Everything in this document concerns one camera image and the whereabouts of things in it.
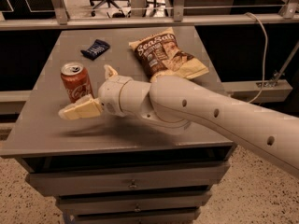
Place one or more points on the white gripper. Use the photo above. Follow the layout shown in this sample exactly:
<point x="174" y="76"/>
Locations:
<point x="109" y="93"/>

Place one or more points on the red coke can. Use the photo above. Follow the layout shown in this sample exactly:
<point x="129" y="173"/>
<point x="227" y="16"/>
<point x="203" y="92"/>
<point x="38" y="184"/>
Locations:
<point x="76" y="81"/>

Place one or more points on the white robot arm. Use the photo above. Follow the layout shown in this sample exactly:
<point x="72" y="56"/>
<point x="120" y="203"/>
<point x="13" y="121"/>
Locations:
<point x="171" y="103"/>

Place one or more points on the dark blue snack packet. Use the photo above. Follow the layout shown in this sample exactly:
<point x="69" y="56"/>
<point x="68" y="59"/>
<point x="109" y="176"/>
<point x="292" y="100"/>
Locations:
<point x="96" y="49"/>

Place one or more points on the sea salt chip bag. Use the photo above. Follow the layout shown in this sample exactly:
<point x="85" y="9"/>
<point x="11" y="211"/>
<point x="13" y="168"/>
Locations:
<point x="160" y="55"/>

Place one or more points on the grey drawer cabinet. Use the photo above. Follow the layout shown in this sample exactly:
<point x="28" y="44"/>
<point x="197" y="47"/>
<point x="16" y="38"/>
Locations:
<point x="44" y="143"/>

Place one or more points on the top grey drawer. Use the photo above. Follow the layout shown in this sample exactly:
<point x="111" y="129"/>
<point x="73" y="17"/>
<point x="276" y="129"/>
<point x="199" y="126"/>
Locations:
<point x="129" y="179"/>

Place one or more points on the grey drawer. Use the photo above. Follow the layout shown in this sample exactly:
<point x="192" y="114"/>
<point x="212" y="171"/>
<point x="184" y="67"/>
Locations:
<point x="144" y="217"/>
<point x="129" y="179"/>
<point x="153" y="200"/>

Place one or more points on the middle grey drawer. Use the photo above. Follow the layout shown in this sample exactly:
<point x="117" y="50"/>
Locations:
<point x="153" y="200"/>

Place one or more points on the bottom grey drawer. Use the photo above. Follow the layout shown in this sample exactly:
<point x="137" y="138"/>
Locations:
<point x="144" y="217"/>

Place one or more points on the metal railing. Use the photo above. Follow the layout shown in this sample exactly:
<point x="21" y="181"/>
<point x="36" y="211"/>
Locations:
<point x="81" y="14"/>

